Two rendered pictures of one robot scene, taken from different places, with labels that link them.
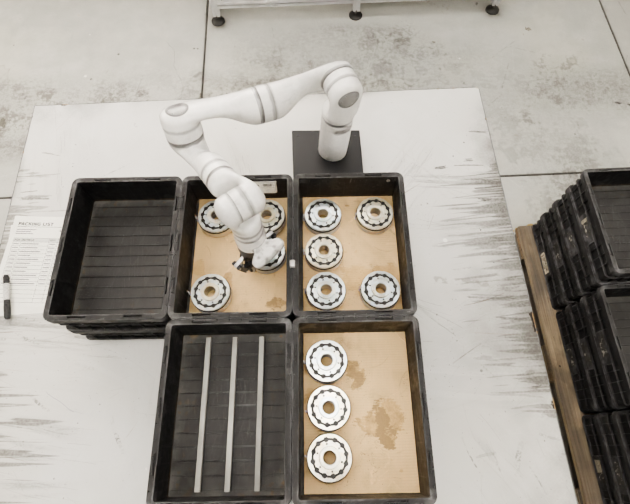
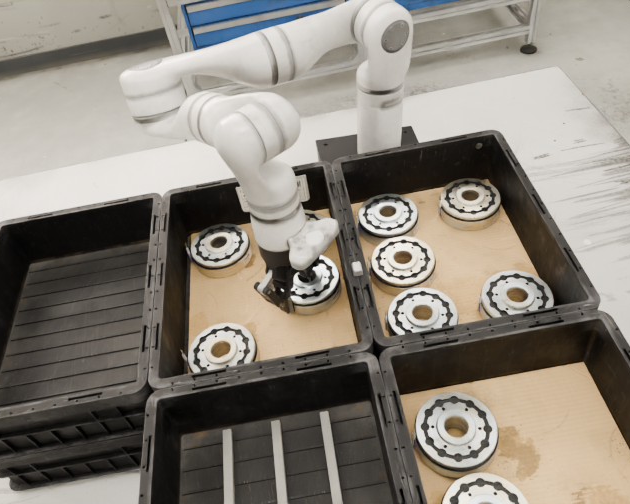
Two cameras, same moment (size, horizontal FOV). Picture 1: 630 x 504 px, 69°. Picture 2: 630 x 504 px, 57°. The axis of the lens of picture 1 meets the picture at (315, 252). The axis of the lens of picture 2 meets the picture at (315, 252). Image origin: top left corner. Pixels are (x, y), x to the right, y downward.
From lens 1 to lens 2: 0.46 m
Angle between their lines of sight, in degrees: 20
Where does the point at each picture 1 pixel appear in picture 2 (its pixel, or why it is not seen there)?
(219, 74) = not seen: hidden behind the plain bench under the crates
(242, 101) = (241, 45)
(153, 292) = (124, 374)
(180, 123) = (151, 77)
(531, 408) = not seen: outside the picture
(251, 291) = (292, 344)
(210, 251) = (215, 298)
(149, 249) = (116, 313)
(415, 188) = not seen: hidden behind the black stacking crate
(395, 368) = (591, 427)
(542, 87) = (624, 111)
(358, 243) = (455, 246)
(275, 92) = (288, 30)
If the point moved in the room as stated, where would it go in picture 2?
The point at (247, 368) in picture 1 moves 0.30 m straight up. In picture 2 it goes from (306, 474) to (260, 346)
